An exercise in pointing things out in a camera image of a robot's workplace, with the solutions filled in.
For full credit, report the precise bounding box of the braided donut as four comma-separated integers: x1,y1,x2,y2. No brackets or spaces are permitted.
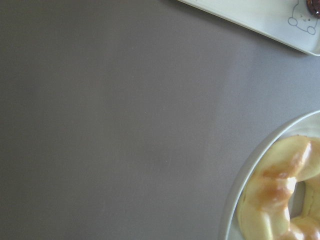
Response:
236,135,320,240

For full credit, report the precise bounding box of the cream serving tray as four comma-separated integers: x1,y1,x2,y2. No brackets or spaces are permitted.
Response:
184,0,320,56

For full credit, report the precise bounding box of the white plate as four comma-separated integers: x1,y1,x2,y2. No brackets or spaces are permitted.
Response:
217,110,320,240

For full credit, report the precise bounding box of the dark tea bottle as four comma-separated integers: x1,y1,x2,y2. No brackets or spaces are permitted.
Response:
306,0,320,18

